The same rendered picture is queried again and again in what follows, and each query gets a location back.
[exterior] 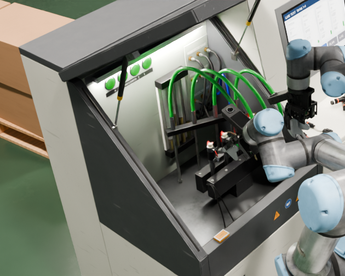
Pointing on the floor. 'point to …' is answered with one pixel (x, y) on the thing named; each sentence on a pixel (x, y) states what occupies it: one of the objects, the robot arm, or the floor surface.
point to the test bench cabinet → (130, 257)
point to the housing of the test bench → (51, 78)
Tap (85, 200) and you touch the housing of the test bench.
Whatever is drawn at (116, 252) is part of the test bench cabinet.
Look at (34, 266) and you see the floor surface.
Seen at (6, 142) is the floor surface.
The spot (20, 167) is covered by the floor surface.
